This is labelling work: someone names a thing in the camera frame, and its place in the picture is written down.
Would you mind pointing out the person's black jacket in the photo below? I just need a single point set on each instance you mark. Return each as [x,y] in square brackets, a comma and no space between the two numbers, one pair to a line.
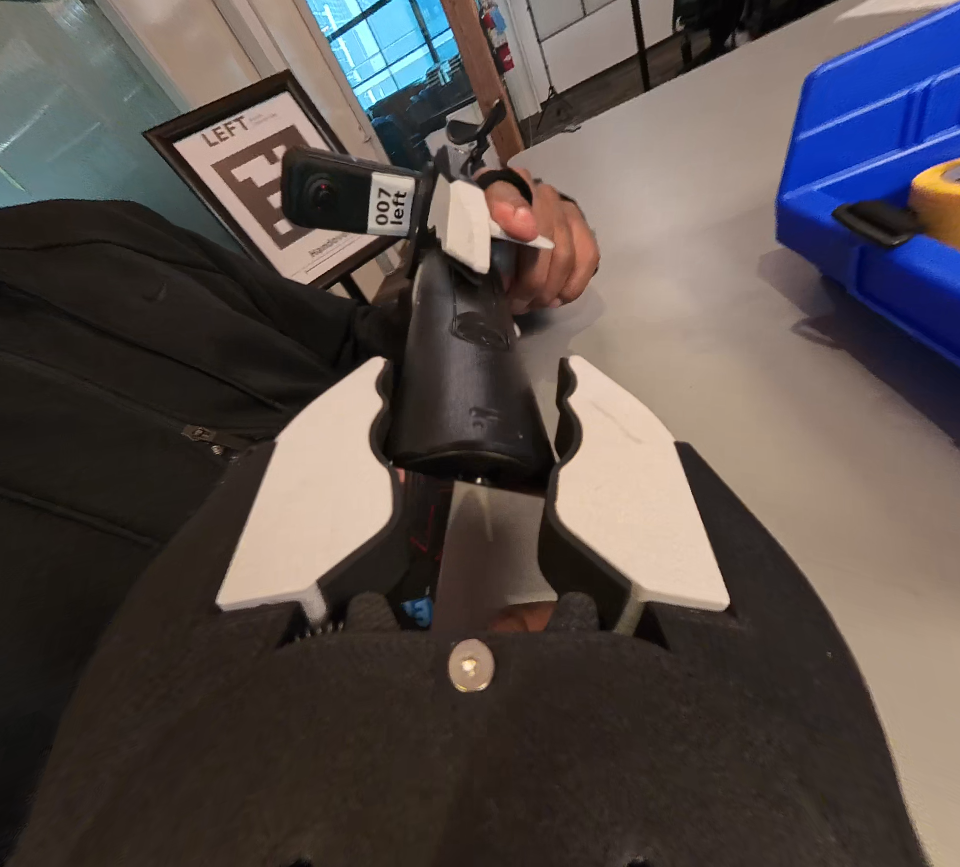
[112,357]

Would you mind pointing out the blue plastic bin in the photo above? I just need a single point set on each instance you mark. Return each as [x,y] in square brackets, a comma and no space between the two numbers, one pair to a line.
[862,109]

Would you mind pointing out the yellow masking tape roll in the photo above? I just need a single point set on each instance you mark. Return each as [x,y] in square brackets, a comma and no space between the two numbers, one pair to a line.
[937,207]

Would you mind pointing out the red fire extinguisher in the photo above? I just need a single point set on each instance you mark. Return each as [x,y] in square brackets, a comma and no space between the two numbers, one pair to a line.
[499,34]

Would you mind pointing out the black remote control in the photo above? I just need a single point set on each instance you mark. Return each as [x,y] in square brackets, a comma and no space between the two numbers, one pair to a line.
[465,387]

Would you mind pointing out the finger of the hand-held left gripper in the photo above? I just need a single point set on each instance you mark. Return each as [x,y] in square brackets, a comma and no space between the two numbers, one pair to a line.
[465,222]
[521,237]

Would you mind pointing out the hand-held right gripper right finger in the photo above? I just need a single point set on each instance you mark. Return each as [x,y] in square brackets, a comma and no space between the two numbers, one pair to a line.
[637,507]

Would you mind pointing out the person's left hand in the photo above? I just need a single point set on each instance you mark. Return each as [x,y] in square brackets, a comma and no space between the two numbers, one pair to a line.
[562,259]

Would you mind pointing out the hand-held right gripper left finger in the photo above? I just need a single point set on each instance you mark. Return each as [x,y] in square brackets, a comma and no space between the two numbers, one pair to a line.
[315,499]

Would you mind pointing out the wooden support post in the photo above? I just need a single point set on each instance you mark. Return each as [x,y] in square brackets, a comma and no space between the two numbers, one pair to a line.
[465,19]

